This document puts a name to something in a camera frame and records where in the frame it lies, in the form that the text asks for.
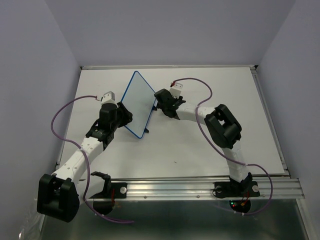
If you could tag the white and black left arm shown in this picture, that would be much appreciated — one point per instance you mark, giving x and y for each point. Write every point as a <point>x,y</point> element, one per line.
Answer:
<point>57,192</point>

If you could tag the white table edge rail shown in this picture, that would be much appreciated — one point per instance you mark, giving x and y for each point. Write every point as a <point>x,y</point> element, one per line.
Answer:
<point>174,66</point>

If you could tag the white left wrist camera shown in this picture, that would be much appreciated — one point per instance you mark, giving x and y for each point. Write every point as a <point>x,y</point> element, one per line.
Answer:
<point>106,98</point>

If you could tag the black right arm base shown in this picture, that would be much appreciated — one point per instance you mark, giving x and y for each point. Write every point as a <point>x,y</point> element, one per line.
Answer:
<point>240,192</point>

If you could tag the metal wire whiteboard stand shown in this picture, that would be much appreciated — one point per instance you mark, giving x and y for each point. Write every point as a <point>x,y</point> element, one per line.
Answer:
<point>154,108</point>

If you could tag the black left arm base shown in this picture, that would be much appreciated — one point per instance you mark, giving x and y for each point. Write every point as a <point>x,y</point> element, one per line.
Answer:
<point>104,192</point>

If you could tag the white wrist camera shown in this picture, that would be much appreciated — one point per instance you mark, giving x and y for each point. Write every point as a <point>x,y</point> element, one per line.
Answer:
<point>175,89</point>
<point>106,98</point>

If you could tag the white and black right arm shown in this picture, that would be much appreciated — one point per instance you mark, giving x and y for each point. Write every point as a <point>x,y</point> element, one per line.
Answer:
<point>224,129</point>

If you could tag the blue-edged small whiteboard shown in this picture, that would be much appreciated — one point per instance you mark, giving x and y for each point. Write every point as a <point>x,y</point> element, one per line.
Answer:
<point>139,99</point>

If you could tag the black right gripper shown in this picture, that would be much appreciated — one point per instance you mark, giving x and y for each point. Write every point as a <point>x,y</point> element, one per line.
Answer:
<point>175,99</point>

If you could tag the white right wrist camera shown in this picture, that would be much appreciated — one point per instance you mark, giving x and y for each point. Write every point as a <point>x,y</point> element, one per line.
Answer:
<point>175,89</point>

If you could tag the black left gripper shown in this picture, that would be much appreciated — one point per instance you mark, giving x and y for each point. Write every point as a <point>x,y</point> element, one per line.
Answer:
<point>126,115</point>

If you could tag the aluminium front mounting rail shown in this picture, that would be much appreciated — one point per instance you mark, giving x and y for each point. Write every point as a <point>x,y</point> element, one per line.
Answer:
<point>193,189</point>

